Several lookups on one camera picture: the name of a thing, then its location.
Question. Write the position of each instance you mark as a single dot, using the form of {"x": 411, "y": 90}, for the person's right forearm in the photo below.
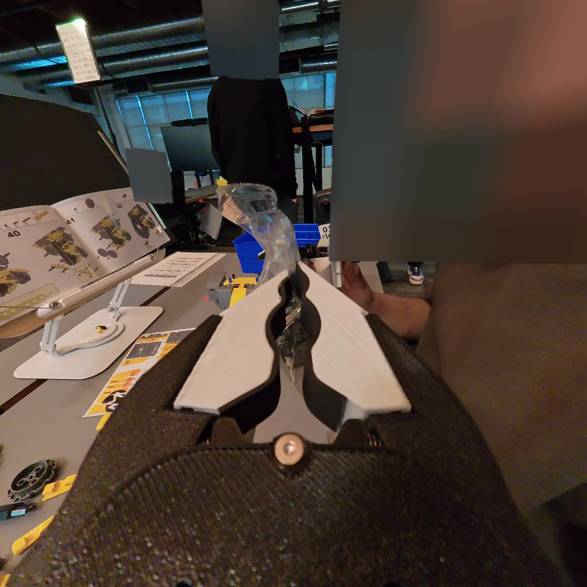
{"x": 399, "y": 316}

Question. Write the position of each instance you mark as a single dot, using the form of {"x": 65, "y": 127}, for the open instruction booklet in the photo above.
{"x": 69, "y": 238}

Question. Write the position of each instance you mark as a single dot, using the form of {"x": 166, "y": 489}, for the black computer monitor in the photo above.
{"x": 188, "y": 149}

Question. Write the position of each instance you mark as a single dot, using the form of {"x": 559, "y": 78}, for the yellow toy vehicle model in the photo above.
{"x": 234, "y": 289}

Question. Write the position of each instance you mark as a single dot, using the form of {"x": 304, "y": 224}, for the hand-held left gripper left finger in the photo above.
{"x": 229, "y": 362}

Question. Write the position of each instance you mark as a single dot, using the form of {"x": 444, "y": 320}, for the clear bag of grey parts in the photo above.
{"x": 275, "y": 229}

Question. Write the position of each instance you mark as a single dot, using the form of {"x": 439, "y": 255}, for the hanging white sign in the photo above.
{"x": 78, "y": 50}

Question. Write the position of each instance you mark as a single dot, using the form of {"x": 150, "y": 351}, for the yellow slanted brick piece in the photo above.
{"x": 59, "y": 487}
{"x": 32, "y": 535}

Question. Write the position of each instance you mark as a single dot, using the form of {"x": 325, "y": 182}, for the white and blue sneaker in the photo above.
{"x": 416, "y": 274}

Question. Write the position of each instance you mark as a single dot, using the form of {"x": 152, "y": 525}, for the yellow sticker sheet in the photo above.
{"x": 137, "y": 362}

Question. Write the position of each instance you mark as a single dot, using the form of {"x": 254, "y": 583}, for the blue plastic bin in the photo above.
{"x": 250, "y": 252}

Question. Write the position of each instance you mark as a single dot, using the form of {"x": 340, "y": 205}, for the black toothed wheel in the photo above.
{"x": 32, "y": 479}

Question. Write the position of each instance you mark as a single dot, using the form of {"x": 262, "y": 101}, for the white book stand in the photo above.
{"x": 91, "y": 341}

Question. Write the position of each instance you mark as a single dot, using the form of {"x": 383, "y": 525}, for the wooden-top standing desk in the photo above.
{"x": 316, "y": 126}

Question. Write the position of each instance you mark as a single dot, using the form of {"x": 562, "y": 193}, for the person's right hand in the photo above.
{"x": 355, "y": 282}

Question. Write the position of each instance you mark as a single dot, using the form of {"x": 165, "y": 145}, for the large dark panel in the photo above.
{"x": 50, "y": 151}

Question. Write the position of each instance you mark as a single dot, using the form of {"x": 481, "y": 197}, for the white printed paper sheet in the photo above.
{"x": 179, "y": 268}

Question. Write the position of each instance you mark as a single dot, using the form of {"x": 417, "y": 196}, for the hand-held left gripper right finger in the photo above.
{"x": 353, "y": 357}

